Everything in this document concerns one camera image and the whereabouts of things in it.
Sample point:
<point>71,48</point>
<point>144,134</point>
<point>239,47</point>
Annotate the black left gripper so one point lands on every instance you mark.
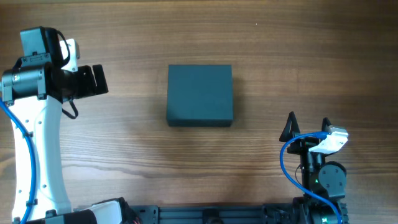
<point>83,81</point>

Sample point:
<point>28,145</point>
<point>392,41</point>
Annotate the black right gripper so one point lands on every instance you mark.
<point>305,145</point>

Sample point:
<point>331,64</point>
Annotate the black storage box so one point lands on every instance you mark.
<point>200,96</point>

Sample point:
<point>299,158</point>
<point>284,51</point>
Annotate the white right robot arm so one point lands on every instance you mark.
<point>323,183</point>

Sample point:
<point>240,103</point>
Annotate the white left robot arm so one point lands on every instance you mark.
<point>33,92</point>

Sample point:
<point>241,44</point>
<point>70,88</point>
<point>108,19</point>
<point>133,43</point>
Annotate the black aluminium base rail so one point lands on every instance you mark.
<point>275,213</point>

